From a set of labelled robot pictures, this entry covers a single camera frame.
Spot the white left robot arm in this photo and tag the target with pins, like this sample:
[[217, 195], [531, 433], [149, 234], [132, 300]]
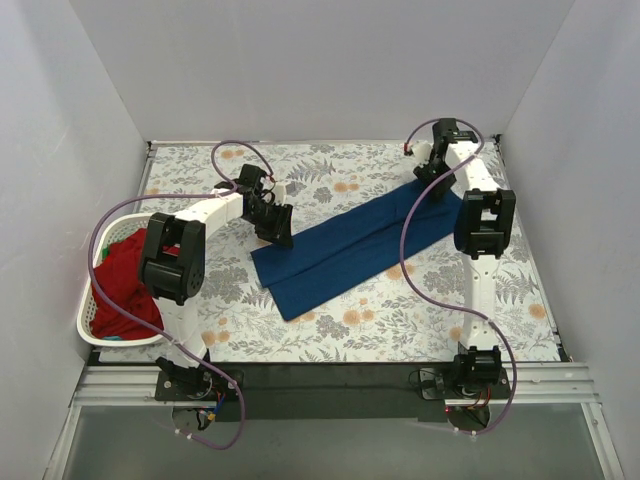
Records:
[[173, 257]]

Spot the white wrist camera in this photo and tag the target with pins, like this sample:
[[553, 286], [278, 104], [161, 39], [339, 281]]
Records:
[[420, 150], [290, 189]]

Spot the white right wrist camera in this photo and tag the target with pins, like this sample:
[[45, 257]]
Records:
[[420, 150]]

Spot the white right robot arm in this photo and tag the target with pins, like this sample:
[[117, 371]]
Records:
[[482, 233]]

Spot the red t shirt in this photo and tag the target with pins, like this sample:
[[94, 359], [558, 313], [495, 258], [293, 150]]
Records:
[[118, 277]]

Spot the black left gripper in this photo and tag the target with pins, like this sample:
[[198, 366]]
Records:
[[273, 223]]

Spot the aluminium frame rail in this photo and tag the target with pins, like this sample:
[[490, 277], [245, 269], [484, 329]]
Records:
[[538, 383]]

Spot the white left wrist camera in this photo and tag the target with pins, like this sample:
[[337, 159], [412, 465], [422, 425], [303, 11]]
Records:
[[290, 189]]

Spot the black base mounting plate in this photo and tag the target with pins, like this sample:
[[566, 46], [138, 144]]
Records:
[[311, 391]]

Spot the dark blue t shirt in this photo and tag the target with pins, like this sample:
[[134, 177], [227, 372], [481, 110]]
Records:
[[337, 255]]

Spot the white plastic laundry basket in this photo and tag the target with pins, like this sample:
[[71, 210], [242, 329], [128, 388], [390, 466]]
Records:
[[116, 231]]

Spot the teal t shirt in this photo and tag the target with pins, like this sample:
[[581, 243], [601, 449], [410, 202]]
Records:
[[104, 255]]

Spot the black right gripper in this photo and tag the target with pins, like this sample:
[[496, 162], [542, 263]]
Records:
[[432, 175]]

